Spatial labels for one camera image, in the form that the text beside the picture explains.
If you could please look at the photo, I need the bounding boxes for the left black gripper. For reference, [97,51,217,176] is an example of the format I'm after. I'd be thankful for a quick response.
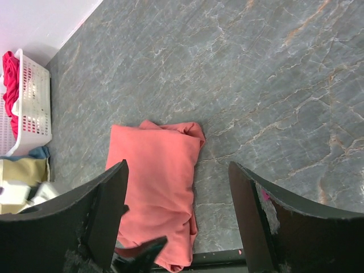
[111,236,168,273]

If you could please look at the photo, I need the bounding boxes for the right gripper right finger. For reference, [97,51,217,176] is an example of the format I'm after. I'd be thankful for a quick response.
[228,162,363,272]

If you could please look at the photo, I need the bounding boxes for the white plastic laundry basket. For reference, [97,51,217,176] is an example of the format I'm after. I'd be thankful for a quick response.
[1,48,52,156]

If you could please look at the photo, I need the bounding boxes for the magenta t shirt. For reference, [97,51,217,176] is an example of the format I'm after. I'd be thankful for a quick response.
[2,51,20,139]

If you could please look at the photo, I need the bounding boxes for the salmon pink t shirt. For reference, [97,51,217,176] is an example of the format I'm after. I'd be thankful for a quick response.
[106,120,205,272]

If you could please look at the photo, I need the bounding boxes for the blue yellow checked pillow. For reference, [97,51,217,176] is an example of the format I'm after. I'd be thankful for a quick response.
[1,146,64,214]

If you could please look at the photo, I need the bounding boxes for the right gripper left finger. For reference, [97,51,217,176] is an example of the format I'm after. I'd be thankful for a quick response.
[1,160,129,272]

